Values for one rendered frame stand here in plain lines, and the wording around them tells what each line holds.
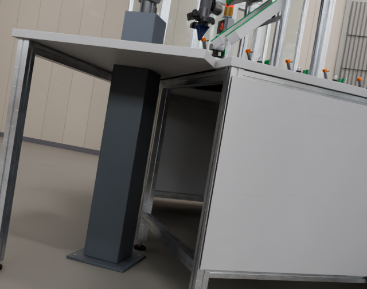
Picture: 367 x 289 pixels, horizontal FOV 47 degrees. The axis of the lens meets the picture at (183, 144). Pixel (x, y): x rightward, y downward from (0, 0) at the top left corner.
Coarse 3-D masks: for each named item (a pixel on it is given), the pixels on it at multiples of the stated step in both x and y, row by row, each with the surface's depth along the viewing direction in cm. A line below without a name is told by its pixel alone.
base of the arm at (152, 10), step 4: (140, 4) 182; (144, 4) 181; (148, 4) 180; (152, 4) 181; (156, 4) 183; (140, 8) 182; (144, 8) 181; (148, 8) 181; (152, 8) 181; (156, 8) 182; (148, 12) 181; (152, 12) 181; (156, 12) 183
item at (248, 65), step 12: (216, 60) 146; (228, 60) 137; (240, 60) 136; (264, 72) 139; (276, 72) 141; (288, 72) 142; (312, 84) 146; (324, 84) 148; (336, 84) 149; (348, 84) 151; (192, 96) 275; (204, 96) 260; (216, 96) 247; (360, 96) 155
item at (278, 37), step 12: (288, 0) 165; (324, 0) 170; (288, 12) 165; (324, 12) 171; (276, 24) 202; (324, 24) 171; (276, 36) 201; (240, 48) 195; (276, 48) 166; (276, 60) 165; (312, 60) 172; (312, 72) 171
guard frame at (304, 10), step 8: (272, 0) 369; (304, 0) 324; (128, 8) 328; (304, 8) 323; (304, 16) 324; (304, 24) 325; (296, 40) 326; (264, 48) 371; (296, 48) 325; (296, 56) 325; (296, 64) 325
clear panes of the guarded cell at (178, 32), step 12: (132, 0) 325; (180, 0) 342; (192, 0) 346; (300, 0) 331; (180, 12) 343; (240, 12) 361; (300, 12) 329; (168, 24) 341; (180, 24) 344; (288, 24) 342; (168, 36) 341; (180, 36) 345; (252, 36) 367; (264, 36) 371; (288, 36) 340; (288, 48) 338; (264, 60) 370
